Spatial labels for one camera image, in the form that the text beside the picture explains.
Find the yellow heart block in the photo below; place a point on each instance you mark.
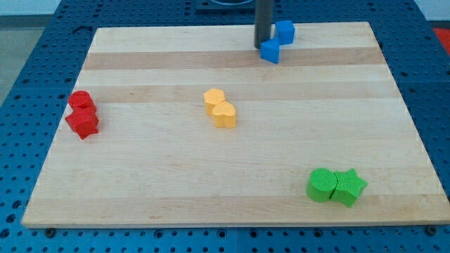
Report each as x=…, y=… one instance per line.
x=224, y=115

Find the yellow hexagon block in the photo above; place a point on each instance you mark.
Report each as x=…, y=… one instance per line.
x=212, y=98

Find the blue triangle block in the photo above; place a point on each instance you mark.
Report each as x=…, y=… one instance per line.
x=270, y=50

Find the red star block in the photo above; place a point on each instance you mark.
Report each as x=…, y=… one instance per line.
x=83, y=122

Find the green star block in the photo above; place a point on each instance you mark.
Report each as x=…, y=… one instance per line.
x=349, y=187

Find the red cylinder block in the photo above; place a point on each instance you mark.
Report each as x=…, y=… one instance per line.
x=81, y=100

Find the blue cube block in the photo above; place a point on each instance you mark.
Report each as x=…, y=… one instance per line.
x=284, y=32

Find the light wooden board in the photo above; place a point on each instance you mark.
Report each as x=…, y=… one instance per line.
x=158, y=160

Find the green cylinder block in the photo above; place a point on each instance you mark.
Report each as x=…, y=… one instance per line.
x=321, y=185

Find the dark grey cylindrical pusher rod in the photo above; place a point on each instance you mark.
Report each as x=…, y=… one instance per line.
x=264, y=10

